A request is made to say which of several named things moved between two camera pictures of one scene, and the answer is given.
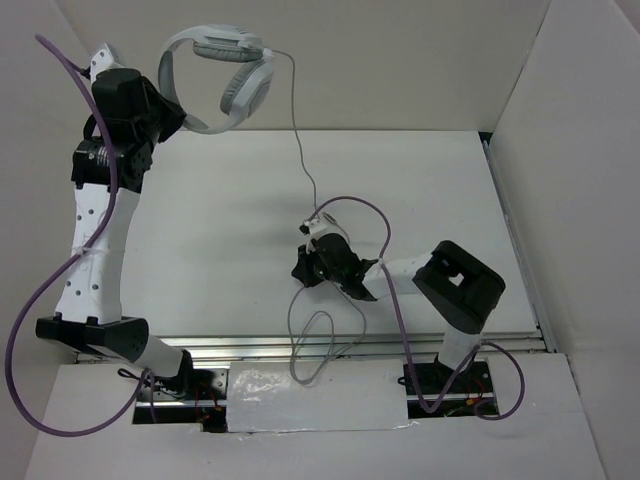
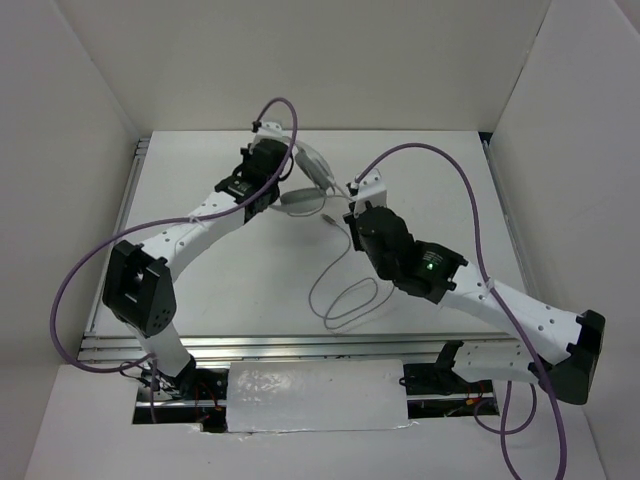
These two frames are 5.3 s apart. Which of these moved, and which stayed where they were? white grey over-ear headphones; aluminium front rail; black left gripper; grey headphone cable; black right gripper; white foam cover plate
Moved: grey headphone cable; white grey over-ear headphones; black right gripper; black left gripper
Stayed: white foam cover plate; aluminium front rail
